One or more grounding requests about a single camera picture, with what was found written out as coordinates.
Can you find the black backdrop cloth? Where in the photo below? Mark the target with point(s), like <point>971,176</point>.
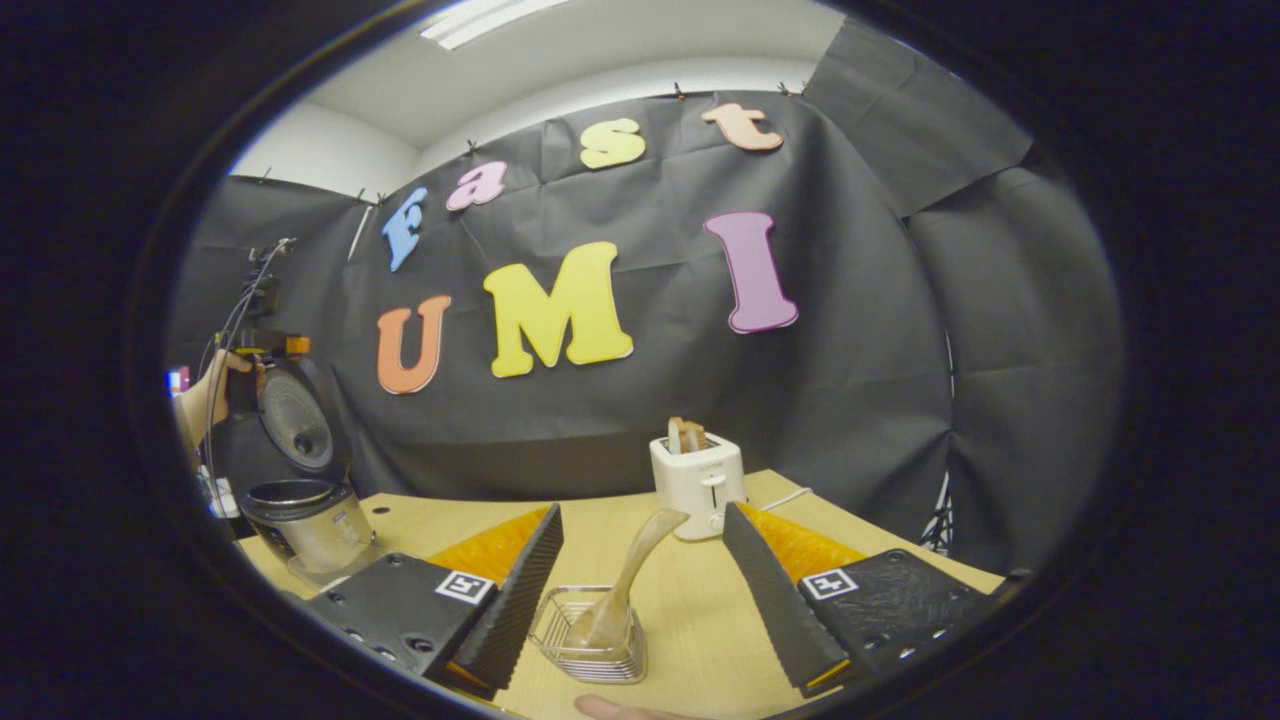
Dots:
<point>650,400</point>

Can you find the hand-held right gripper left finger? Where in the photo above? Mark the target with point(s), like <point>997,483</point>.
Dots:
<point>515,595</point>

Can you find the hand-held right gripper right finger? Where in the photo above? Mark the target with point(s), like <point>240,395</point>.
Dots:
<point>775,600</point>

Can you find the silver black rice cooker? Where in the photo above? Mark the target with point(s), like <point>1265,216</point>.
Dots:
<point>310,525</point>

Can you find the wooden spoon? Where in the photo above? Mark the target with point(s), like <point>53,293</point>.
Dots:
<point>625,580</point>

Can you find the computer monitor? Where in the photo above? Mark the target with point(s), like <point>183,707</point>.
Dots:
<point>177,381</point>

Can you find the white toaster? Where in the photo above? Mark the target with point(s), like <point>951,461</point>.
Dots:
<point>700,495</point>

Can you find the toast bread slice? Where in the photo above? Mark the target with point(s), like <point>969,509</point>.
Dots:
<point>678,435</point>
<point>698,436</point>

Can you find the white metal frame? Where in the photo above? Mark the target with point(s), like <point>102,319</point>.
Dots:
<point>936,515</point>

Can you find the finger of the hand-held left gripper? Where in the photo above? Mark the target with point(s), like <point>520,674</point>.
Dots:
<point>298,347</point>
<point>252,351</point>

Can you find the clear plastic container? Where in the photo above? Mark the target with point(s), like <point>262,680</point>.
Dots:
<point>345,575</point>

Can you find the ceiling light panel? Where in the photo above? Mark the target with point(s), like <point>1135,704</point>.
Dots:
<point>490,20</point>

